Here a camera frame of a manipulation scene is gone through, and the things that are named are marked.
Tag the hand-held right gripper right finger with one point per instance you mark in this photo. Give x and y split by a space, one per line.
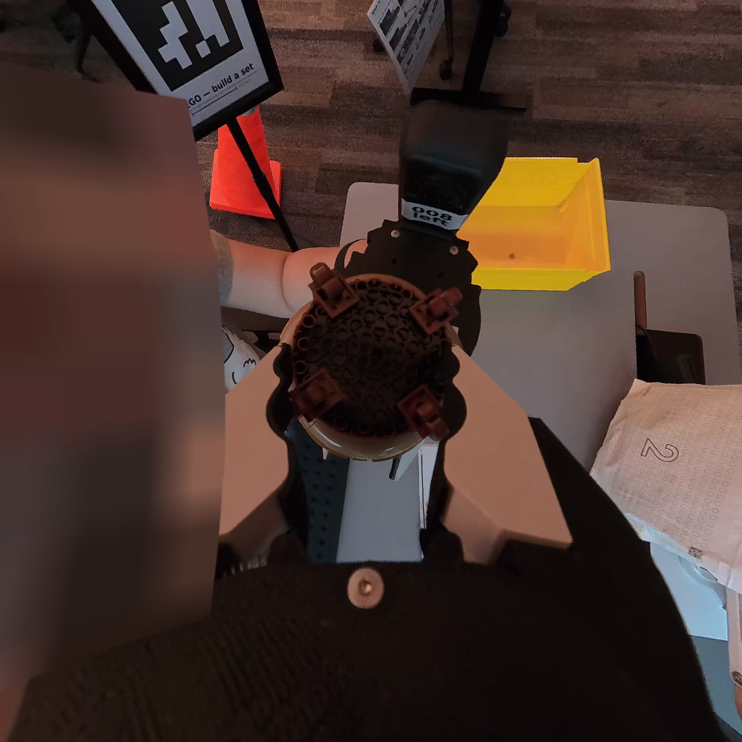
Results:
498 464

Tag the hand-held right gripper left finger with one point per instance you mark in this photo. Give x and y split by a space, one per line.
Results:
249 464

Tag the round brown toy brick model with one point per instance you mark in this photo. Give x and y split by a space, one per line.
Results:
371 359

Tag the black wristband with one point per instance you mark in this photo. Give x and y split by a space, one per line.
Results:
346 255

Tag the black studded baseplate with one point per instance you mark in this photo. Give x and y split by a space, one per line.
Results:
322 493

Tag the yellow plastic bin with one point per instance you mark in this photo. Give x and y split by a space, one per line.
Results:
539 232

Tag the white paper bag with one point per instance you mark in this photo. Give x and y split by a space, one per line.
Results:
678 464

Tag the orange traffic cone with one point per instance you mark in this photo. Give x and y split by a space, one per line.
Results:
237 179

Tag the black framed sign stand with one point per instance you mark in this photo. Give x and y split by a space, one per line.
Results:
191 46

